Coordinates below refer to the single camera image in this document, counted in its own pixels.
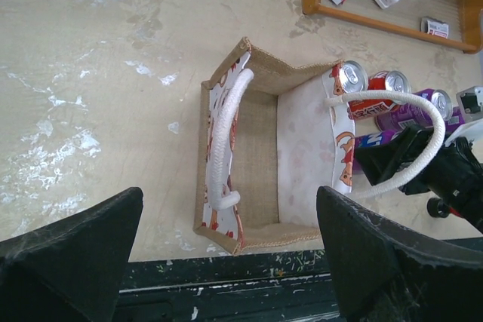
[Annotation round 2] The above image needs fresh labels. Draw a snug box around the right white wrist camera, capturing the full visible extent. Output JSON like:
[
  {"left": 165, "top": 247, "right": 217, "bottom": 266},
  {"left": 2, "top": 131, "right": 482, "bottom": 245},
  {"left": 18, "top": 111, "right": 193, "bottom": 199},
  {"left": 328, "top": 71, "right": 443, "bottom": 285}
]
[{"left": 445, "top": 86, "right": 482, "bottom": 146}]

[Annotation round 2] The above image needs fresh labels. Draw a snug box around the purple Fanta can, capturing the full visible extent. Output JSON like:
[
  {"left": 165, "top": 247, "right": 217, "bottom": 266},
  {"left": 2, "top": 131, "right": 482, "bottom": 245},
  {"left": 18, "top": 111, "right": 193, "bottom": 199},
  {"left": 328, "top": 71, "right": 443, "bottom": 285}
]
[
  {"left": 445, "top": 106, "right": 465, "bottom": 129},
  {"left": 375, "top": 88, "right": 453, "bottom": 131},
  {"left": 355, "top": 130, "right": 399, "bottom": 149}
]

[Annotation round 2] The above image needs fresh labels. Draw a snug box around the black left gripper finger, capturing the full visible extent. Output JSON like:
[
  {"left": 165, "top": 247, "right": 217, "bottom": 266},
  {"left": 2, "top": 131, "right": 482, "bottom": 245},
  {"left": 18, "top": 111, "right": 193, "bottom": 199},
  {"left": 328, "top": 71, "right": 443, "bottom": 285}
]
[{"left": 1, "top": 187, "right": 143, "bottom": 321}]

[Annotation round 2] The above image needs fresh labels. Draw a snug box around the orange wooden shelf rack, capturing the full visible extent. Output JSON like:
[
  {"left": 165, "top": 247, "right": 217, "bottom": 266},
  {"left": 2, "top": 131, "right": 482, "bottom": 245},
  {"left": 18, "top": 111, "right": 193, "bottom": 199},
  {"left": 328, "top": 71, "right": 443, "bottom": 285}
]
[{"left": 302, "top": 0, "right": 482, "bottom": 54}]

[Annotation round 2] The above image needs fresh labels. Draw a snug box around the red cola can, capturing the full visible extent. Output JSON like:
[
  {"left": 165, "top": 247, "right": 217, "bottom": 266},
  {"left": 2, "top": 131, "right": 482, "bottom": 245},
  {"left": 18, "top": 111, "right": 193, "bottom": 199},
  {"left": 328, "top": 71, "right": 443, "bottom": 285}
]
[
  {"left": 331, "top": 60, "right": 368, "bottom": 95},
  {"left": 349, "top": 70, "right": 411, "bottom": 121}
]

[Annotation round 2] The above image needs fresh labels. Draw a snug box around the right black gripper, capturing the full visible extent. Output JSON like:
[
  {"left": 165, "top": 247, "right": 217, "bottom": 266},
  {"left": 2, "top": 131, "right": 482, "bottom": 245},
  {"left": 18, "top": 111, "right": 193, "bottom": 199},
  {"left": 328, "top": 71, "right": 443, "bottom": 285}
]
[{"left": 316, "top": 125, "right": 482, "bottom": 321}]

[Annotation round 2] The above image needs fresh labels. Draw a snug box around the small red label card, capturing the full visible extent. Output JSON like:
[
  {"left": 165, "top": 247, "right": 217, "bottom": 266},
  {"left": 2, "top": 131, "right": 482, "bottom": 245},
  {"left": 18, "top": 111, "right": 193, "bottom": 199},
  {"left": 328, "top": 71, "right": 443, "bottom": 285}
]
[{"left": 420, "top": 17, "right": 450, "bottom": 38}]

